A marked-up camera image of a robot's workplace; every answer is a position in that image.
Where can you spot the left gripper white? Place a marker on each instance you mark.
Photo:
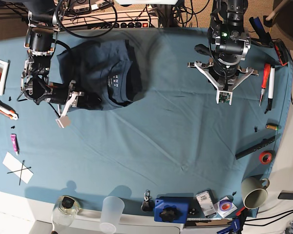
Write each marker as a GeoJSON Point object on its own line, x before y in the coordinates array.
{"type": "Point", "coordinates": [224, 79]}

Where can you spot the clear plastic cup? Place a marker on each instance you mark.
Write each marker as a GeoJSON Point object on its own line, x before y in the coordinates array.
{"type": "Point", "coordinates": [111, 213]}

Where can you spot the orange black tool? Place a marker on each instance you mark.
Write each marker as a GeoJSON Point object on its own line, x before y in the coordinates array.
{"type": "Point", "coordinates": [281, 51]}

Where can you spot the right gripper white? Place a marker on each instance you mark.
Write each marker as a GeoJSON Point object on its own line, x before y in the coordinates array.
{"type": "Point", "coordinates": [64, 96]}

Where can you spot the black adapter on table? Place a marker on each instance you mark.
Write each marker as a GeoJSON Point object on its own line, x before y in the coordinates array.
{"type": "Point", "coordinates": [285, 195]}

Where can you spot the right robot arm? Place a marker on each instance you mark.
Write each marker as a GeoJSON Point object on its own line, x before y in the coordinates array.
{"type": "Point", "coordinates": [41, 41]}

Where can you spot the white labelled box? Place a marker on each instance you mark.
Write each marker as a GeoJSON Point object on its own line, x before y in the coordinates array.
{"type": "Point", "coordinates": [205, 202]}

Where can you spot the blue clamp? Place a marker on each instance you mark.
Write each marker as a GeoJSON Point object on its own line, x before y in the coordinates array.
{"type": "Point", "coordinates": [236, 225]}

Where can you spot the white paper card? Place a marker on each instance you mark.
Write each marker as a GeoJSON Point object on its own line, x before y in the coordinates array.
{"type": "Point", "coordinates": [17, 167]}

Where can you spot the pink glue tube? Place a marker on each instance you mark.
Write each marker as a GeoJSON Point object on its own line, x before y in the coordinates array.
{"type": "Point", "coordinates": [15, 143]}

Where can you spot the purple tape in packet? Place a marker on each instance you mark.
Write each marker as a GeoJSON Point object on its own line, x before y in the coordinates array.
{"type": "Point", "coordinates": [225, 207]}

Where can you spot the black foot pedal zero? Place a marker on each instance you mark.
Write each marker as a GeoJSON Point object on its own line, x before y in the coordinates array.
{"type": "Point", "coordinates": [80, 6]}

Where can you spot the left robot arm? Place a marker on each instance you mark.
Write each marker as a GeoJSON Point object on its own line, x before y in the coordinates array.
{"type": "Point", "coordinates": [228, 44]}

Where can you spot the small brass battery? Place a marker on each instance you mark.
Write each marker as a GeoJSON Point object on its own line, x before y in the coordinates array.
{"type": "Point", "coordinates": [272, 126]}

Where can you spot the black power strip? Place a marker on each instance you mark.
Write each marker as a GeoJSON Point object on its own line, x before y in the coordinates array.
{"type": "Point", "coordinates": [136, 24]}

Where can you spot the light blue table cloth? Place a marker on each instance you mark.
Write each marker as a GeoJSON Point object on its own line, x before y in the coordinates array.
{"type": "Point", "coordinates": [174, 140]}

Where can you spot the beige ceramic mug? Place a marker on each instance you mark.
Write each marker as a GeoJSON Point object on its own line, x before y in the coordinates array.
{"type": "Point", "coordinates": [254, 192]}

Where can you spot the blue plastic block with knob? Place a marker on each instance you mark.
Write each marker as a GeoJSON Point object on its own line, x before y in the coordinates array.
{"type": "Point", "coordinates": [171, 209]}

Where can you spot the black foot pedal start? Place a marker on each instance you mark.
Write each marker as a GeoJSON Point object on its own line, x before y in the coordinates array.
{"type": "Point", "coordinates": [100, 4]}

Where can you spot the black flat bar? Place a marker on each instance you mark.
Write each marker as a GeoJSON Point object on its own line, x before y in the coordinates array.
{"type": "Point", "coordinates": [265, 142]}

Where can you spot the orange screwdriver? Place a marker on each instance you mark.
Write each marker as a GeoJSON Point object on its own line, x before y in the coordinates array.
{"type": "Point", "coordinates": [267, 69]}

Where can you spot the black key fob with chain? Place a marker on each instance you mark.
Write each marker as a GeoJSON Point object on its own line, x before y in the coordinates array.
{"type": "Point", "coordinates": [147, 204]}

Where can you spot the red tape roll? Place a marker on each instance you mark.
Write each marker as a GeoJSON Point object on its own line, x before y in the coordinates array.
{"type": "Point", "coordinates": [266, 157]}

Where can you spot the glass jar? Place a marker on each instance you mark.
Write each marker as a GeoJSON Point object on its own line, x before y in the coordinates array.
{"type": "Point", "coordinates": [65, 210]}

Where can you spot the dark blue T-shirt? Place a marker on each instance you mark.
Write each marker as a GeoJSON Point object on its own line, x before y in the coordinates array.
{"type": "Point", "coordinates": [107, 72]}

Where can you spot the white marker pen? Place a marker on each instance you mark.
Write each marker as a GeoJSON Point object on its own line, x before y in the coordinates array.
{"type": "Point", "coordinates": [270, 90]}

